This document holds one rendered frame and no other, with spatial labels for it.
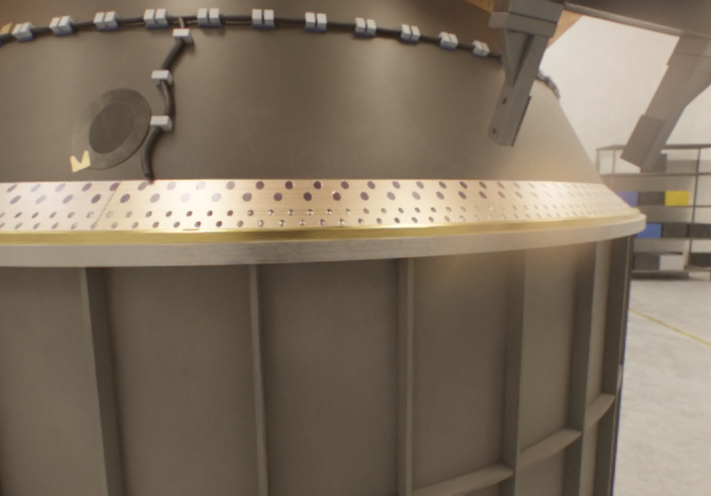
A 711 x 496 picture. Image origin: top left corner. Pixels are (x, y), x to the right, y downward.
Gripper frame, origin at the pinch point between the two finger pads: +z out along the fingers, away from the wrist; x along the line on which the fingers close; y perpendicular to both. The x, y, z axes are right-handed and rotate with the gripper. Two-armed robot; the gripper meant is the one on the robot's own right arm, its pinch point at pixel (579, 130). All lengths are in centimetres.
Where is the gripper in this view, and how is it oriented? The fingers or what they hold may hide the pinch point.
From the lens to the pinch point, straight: 39.9
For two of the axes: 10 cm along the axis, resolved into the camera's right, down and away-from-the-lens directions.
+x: 9.8, 1.0, 1.7
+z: -1.7, 8.6, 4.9
